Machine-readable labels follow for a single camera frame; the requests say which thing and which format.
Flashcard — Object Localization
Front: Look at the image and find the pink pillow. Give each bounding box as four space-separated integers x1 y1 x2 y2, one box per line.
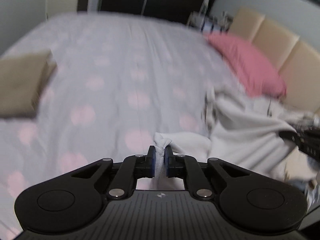
205 31 287 98

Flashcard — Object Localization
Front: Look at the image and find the grey pink polka-dot bedspread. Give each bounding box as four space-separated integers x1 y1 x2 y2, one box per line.
1 13 238 239

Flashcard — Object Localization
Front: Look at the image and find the folded beige garment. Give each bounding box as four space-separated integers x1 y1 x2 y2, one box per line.
1 50 57 118

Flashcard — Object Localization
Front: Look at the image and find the white bedside table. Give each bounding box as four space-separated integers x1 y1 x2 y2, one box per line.
187 11 234 33

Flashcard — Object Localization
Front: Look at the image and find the cream padded headboard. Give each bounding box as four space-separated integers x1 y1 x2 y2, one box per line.
229 7 320 115

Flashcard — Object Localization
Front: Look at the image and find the white sweatshirt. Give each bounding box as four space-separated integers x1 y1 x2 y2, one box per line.
151 86 319 204

